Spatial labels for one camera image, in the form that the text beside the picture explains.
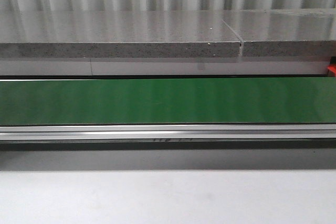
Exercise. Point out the aluminium conveyor side rail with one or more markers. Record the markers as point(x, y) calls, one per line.
point(165, 133)

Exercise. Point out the red plastic tray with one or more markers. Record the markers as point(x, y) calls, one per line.
point(331, 70)

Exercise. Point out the green conveyor belt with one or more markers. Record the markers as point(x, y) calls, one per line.
point(155, 101)

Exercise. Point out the grey stone counter slab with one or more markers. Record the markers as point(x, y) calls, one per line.
point(116, 34)

